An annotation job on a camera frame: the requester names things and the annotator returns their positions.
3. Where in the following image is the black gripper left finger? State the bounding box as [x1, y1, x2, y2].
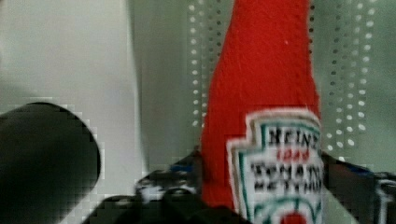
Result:
[83, 149, 249, 224]

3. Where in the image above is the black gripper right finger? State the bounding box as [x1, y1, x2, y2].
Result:
[321, 153, 396, 224]

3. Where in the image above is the red plush ketchup bottle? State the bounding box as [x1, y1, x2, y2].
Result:
[201, 0, 324, 224]

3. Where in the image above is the green plastic strainer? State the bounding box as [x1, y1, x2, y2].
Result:
[129, 0, 395, 172]

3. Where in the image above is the black cylinder container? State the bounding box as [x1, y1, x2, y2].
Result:
[0, 103, 101, 224]

